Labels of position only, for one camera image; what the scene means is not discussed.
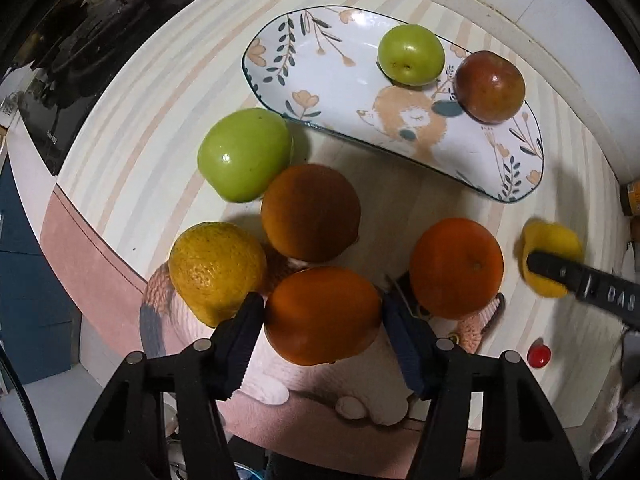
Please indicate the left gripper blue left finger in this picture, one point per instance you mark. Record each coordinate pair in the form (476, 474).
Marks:
(234, 342)

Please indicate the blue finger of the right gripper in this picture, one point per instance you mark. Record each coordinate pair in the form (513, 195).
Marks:
(565, 272)

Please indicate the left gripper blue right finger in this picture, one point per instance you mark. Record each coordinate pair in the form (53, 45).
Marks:
(422, 357)

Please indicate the yellow orange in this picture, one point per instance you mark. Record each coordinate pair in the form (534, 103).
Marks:
(554, 238)

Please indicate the yellow-green orange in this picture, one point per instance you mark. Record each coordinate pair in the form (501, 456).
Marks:
(213, 266)

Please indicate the red cherry tomato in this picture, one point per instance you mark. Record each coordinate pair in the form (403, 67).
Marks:
(538, 356)

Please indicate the bright orange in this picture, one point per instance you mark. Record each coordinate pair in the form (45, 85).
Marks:
(456, 268)
(322, 315)

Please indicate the dark orange tangerine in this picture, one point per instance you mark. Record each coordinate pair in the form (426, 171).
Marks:
(311, 213)

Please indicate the large green apple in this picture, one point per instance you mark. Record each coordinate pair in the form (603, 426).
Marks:
(243, 152)

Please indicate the dark red apple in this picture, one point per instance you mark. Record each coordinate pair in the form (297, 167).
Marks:
(489, 88)

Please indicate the small green apple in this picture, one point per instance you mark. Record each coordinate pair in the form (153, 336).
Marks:
(411, 55)

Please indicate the soy sauce bottle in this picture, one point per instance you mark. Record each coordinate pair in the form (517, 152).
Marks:
(630, 198)

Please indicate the striped cat table mat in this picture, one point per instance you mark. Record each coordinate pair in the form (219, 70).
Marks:
(130, 186)

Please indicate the blue kitchen cabinet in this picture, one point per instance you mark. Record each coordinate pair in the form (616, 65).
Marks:
(39, 322)

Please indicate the oval floral ceramic plate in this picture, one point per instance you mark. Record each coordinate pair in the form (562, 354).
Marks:
(319, 66)

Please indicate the black gas stove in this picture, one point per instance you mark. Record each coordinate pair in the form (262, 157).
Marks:
(56, 103)

